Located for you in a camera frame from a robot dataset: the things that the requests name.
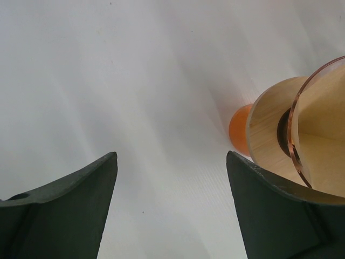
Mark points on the orange glass beaker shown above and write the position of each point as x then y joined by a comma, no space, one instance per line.
237,130

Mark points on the pink glass dripper cone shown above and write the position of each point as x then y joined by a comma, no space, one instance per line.
293,129

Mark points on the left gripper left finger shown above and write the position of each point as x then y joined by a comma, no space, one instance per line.
62,219

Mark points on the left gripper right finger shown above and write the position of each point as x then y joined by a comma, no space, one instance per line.
279,218

